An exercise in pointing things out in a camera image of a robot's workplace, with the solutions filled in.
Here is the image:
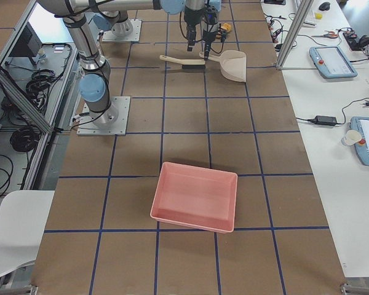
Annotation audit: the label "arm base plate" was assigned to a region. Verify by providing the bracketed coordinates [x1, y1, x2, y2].
[76, 96, 131, 136]
[102, 18, 142, 43]

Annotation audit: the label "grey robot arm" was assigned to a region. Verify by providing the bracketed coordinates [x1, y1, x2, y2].
[38, 1, 205, 128]
[93, 1, 227, 60]

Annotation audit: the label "orange handled scissors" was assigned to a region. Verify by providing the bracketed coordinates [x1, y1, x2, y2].
[312, 31, 339, 39]

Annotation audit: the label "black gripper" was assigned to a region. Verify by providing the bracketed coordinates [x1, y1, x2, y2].
[202, 6, 218, 60]
[184, 6, 202, 51]

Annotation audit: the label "far blue teach pendant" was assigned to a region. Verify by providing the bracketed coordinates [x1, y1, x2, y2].
[309, 46, 358, 79]

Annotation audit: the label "black power adapter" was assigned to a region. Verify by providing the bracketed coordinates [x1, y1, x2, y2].
[314, 115, 338, 126]

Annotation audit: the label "orange bread chunk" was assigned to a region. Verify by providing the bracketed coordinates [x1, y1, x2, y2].
[222, 23, 232, 33]

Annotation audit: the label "pink plastic tray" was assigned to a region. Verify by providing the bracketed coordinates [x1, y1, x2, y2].
[150, 162, 238, 234]

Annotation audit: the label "paper cup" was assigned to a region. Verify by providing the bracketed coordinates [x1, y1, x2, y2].
[341, 129, 362, 146]

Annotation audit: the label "white plastic dustpan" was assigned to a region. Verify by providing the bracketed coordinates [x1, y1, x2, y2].
[208, 50, 247, 82]

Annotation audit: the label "aluminium frame post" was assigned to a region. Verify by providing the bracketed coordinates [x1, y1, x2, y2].
[276, 0, 313, 70]

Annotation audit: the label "white chair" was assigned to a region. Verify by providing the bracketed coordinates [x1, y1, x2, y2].
[0, 190, 55, 277]

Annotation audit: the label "black computer mouse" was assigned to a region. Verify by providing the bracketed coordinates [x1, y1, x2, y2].
[318, 1, 331, 12]

